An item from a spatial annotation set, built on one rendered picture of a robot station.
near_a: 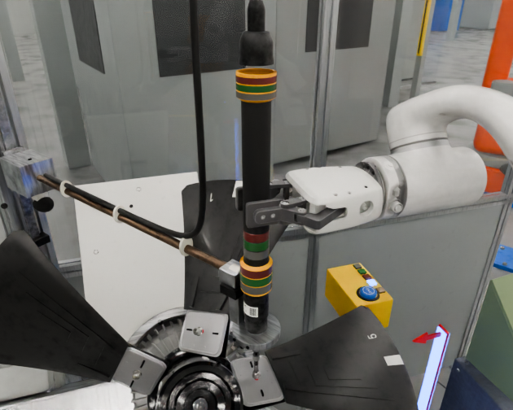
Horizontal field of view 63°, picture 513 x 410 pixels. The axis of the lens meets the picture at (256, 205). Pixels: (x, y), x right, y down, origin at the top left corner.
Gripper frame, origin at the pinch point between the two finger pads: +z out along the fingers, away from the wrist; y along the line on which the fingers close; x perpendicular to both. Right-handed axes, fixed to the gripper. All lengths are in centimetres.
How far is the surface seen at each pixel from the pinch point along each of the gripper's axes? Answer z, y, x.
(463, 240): -111, 70, -67
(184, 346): 9.9, 6.1, -26.5
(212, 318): 5.3, 5.8, -21.9
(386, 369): -21.9, -2.9, -32.7
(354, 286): -35, 28, -42
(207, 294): 5.3, 9.0, -19.7
